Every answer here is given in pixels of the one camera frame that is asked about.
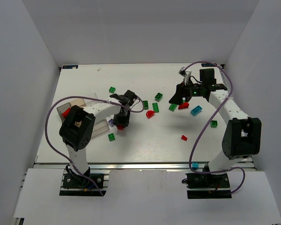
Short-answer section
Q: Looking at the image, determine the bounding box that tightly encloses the left blue corner label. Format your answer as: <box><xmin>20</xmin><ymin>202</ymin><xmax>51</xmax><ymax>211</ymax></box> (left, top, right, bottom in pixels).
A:
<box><xmin>62</xmin><ymin>65</ymin><xmax>78</xmax><ymax>69</ymax></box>

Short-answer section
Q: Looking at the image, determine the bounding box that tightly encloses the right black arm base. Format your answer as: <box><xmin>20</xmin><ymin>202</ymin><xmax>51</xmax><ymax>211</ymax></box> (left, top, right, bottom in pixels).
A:
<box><xmin>181</xmin><ymin>172</ymin><xmax>232</xmax><ymax>199</ymax></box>

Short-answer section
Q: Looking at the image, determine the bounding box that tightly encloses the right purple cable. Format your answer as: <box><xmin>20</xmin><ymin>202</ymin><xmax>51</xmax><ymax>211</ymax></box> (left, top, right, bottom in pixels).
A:
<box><xmin>184</xmin><ymin>61</ymin><xmax>246</xmax><ymax>195</ymax></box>

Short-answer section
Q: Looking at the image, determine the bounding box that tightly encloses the red round lego piece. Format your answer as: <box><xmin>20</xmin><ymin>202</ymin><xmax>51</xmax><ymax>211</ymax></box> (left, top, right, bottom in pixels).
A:
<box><xmin>146</xmin><ymin>110</ymin><xmax>155</xmax><ymax>119</ymax></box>

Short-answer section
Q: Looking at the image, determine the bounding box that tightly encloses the red arched lego brick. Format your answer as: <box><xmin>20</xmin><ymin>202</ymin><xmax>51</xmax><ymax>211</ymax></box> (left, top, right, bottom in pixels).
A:
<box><xmin>178</xmin><ymin>102</ymin><xmax>189</xmax><ymax>110</ymax></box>

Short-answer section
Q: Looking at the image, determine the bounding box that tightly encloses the blue corner label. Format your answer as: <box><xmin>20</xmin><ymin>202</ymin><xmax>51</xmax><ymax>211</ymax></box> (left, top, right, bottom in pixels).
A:
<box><xmin>201</xmin><ymin>63</ymin><xmax>217</xmax><ymax>67</ymax></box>
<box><xmin>62</xmin><ymin>65</ymin><xmax>78</xmax><ymax>69</ymax></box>

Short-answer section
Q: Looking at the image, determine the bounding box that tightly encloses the green long lego brick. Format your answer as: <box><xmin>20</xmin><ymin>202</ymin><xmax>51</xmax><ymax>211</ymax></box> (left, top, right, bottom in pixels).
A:
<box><xmin>152</xmin><ymin>103</ymin><xmax>159</xmax><ymax>113</ymax></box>

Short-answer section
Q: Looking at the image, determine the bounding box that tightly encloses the right blue corner label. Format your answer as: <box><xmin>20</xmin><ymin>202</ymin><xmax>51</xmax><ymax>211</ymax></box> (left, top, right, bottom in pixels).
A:
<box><xmin>201</xmin><ymin>63</ymin><xmax>217</xmax><ymax>67</ymax></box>

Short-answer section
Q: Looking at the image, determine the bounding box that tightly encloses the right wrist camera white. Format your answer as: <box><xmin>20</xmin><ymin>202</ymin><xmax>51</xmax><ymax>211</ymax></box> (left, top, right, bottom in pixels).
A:
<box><xmin>178</xmin><ymin>67</ymin><xmax>192</xmax><ymax>85</ymax></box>

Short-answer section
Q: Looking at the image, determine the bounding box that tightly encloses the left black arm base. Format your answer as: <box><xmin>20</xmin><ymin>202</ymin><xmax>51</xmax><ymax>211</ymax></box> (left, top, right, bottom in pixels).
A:
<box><xmin>59</xmin><ymin>170</ymin><xmax>109</xmax><ymax>197</ymax></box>

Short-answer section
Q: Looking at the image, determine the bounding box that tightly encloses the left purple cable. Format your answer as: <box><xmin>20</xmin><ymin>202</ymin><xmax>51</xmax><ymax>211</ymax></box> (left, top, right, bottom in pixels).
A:
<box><xmin>44</xmin><ymin>95</ymin><xmax>145</xmax><ymax>197</ymax></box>

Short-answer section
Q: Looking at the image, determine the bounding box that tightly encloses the clear plastic container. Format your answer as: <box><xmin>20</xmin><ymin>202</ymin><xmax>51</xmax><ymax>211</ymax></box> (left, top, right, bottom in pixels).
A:
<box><xmin>57</xmin><ymin>93</ymin><xmax>110</xmax><ymax>137</ymax></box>

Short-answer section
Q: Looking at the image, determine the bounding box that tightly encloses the small red lego brick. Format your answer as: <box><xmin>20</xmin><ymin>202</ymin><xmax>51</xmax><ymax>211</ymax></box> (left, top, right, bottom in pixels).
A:
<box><xmin>117</xmin><ymin>125</ymin><xmax>124</xmax><ymax>130</ymax></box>

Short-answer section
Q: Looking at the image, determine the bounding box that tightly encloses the purple cable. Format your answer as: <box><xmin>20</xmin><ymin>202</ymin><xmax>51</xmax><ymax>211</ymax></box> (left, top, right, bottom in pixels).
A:
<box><xmin>184</xmin><ymin>61</ymin><xmax>246</xmax><ymax>195</ymax></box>
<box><xmin>44</xmin><ymin>95</ymin><xmax>145</xmax><ymax>197</ymax></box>

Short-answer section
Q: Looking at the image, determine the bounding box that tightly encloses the aluminium front rail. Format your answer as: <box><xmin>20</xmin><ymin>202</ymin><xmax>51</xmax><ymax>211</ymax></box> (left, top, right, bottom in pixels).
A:
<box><xmin>35</xmin><ymin>153</ymin><xmax>257</xmax><ymax>171</ymax></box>

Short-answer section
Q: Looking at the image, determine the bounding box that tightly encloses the green tilted lego brick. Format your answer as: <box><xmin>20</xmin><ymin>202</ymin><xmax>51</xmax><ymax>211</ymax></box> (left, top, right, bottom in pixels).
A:
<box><xmin>169</xmin><ymin>104</ymin><xmax>177</xmax><ymax>112</ymax></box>

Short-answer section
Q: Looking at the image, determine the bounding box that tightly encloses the blue lego brick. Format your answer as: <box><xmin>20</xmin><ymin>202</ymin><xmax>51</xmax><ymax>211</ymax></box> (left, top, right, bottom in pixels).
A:
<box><xmin>190</xmin><ymin>105</ymin><xmax>202</xmax><ymax>116</ymax></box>

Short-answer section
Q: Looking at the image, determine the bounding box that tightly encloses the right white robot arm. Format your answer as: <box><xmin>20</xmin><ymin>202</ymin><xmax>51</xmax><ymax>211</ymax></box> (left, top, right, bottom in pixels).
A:
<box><xmin>169</xmin><ymin>68</ymin><xmax>262</xmax><ymax>174</ymax></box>

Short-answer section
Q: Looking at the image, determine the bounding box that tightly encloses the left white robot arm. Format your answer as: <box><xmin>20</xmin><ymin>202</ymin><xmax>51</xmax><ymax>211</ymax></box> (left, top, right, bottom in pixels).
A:
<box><xmin>59</xmin><ymin>90</ymin><xmax>137</xmax><ymax>176</ymax></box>

